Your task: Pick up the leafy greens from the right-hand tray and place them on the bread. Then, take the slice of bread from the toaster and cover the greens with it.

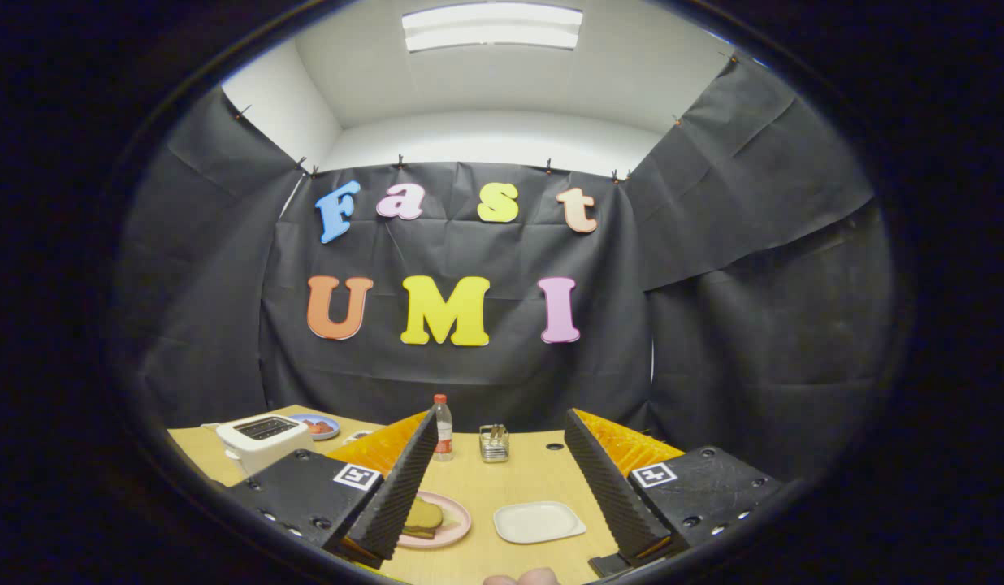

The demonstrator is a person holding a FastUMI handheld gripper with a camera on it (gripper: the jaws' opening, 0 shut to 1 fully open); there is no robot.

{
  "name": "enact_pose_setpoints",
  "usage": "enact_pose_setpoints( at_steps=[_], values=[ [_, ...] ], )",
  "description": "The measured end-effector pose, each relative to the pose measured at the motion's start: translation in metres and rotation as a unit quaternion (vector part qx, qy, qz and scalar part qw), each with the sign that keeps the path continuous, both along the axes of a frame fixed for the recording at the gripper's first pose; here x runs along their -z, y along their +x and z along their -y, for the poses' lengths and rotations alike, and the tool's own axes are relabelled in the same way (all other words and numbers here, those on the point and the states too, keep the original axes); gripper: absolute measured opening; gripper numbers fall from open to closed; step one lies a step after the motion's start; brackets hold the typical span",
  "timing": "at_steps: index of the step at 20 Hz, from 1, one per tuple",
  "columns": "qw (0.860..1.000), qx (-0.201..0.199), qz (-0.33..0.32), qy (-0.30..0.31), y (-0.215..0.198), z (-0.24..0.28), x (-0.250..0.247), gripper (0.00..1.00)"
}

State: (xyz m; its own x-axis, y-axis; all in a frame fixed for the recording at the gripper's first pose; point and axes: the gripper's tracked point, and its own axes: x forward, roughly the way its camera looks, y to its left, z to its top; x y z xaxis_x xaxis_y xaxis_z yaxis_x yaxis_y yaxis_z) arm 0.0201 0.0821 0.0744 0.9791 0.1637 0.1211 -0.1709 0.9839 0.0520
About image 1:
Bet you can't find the white toaster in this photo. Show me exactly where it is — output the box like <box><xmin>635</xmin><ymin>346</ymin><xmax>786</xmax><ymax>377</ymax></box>
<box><xmin>216</xmin><ymin>414</ymin><xmax>314</xmax><ymax>478</ymax></box>

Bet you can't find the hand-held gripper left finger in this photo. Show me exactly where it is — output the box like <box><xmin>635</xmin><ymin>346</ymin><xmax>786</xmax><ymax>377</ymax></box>
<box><xmin>225</xmin><ymin>406</ymin><xmax>439</xmax><ymax>570</ymax></box>

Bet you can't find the black backdrop cloth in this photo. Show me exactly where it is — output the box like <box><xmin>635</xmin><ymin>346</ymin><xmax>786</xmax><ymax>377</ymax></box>
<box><xmin>112</xmin><ymin>53</ymin><xmax>894</xmax><ymax>482</ymax></box>

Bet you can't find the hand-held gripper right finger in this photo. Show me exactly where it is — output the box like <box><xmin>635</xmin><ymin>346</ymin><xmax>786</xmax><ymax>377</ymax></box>
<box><xmin>563</xmin><ymin>407</ymin><xmax>784</xmax><ymax>568</ymax></box>

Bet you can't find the brown bread slice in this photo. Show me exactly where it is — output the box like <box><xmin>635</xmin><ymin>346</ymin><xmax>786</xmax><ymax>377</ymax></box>
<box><xmin>405</xmin><ymin>496</ymin><xmax>444</xmax><ymax>533</ymax></box>

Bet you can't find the clear plastic water bottle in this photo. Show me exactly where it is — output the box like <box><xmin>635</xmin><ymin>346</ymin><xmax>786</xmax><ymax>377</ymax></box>
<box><xmin>433</xmin><ymin>394</ymin><xmax>454</xmax><ymax>463</ymax></box>

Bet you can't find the pink round plate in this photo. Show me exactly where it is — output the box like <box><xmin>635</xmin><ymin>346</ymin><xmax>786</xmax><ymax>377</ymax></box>
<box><xmin>396</xmin><ymin>490</ymin><xmax>473</xmax><ymax>550</ymax></box>

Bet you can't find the blue round plate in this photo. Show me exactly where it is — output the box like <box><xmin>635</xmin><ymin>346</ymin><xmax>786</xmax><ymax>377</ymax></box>
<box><xmin>289</xmin><ymin>414</ymin><xmax>341</xmax><ymax>441</ymax></box>

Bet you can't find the ceiling light panel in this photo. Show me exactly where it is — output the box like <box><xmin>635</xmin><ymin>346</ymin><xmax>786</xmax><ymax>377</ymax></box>
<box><xmin>401</xmin><ymin>2</ymin><xmax>585</xmax><ymax>54</ymax></box>

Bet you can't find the wire mesh utensil holder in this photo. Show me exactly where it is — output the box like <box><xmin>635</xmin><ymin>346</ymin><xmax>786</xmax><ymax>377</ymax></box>
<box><xmin>479</xmin><ymin>423</ymin><xmax>510</xmax><ymax>464</ymax></box>

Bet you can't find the white square plate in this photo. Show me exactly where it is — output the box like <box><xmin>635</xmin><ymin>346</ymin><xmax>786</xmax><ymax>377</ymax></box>
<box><xmin>493</xmin><ymin>500</ymin><xmax>587</xmax><ymax>545</ymax></box>

